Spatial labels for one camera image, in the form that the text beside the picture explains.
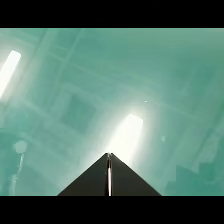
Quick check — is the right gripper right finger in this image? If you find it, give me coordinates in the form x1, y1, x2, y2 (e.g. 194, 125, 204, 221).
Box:
108, 152, 162, 197

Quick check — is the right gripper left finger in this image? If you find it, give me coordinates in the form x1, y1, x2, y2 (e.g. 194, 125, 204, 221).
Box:
57, 152, 110, 197

